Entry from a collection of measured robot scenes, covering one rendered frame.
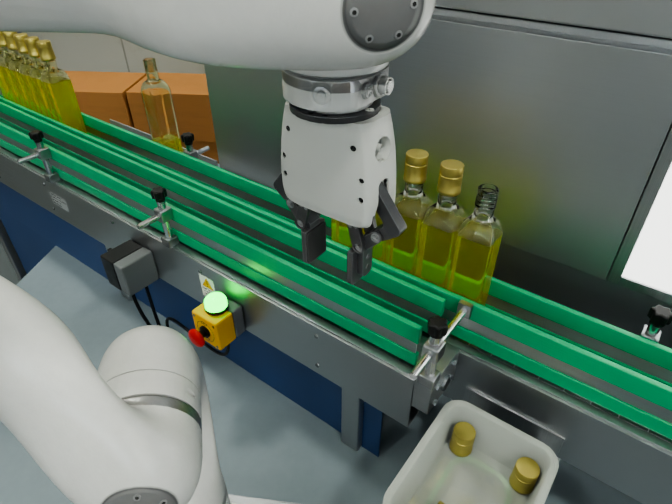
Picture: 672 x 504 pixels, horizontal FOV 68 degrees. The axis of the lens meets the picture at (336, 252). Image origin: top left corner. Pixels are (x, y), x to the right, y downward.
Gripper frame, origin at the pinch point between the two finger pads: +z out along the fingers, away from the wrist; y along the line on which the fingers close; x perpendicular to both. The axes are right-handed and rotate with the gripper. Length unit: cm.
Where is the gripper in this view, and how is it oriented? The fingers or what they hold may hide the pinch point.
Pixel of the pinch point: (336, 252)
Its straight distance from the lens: 50.0
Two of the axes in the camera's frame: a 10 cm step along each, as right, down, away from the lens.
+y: -8.0, -3.5, 4.8
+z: 0.0, 8.0, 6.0
